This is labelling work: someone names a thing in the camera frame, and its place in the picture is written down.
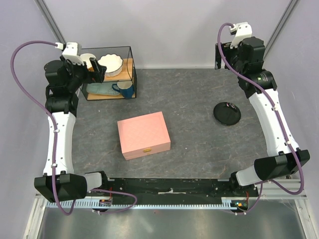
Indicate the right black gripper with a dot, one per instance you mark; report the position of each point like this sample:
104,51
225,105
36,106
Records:
228,51

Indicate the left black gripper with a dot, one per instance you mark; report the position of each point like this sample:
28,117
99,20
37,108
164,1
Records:
96,76

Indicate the pink jewelry box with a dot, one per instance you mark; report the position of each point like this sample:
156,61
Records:
143,135

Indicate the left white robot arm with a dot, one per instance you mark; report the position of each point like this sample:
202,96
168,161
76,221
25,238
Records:
59,182

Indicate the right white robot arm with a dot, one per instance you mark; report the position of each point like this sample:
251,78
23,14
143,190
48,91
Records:
284,154

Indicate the white round bowl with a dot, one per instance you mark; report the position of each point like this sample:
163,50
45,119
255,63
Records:
86,58

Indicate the floral light blue plate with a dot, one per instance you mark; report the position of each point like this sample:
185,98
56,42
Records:
107,88

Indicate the white scalloped bowl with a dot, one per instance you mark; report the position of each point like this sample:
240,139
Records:
114,64

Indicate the blue mug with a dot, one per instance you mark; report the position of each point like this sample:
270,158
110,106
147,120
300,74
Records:
125,88

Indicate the black round stand base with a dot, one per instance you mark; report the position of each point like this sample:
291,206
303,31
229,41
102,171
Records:
227,113

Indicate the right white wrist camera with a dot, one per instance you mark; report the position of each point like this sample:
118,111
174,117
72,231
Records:
240,31

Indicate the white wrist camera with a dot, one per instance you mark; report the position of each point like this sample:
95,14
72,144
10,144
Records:
240,31
70,52

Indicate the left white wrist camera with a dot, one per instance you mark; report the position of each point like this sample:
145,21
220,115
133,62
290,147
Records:
70,52

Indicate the black wire shelf rack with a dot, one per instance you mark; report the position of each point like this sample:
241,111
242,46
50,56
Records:
120,78

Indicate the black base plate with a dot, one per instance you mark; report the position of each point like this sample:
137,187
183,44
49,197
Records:
153,191

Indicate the grey slotted cable duct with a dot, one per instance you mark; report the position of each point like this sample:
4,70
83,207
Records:
90,203

